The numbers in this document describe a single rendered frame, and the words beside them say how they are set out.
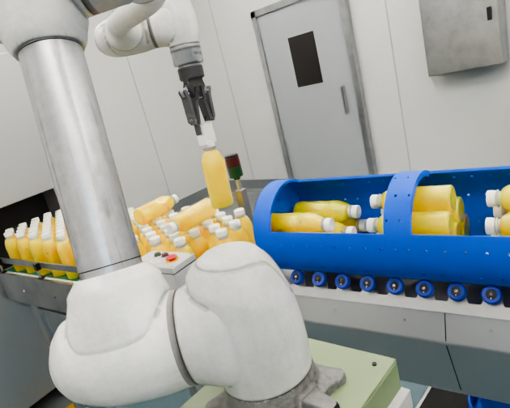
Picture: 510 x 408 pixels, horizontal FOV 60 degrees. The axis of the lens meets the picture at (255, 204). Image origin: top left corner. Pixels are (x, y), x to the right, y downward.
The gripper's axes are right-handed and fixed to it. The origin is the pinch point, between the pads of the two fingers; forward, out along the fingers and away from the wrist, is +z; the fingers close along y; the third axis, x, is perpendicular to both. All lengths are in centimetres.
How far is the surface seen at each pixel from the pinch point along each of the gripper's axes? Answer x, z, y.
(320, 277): -30, 46, -2
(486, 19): -59, -25, 314
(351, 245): -44, 33, -8
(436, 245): -64, 32, -10
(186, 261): 4.9, 34.4, -17.1
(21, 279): 135, 56, 2
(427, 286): -60, 45, -5
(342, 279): -37, 46, -3
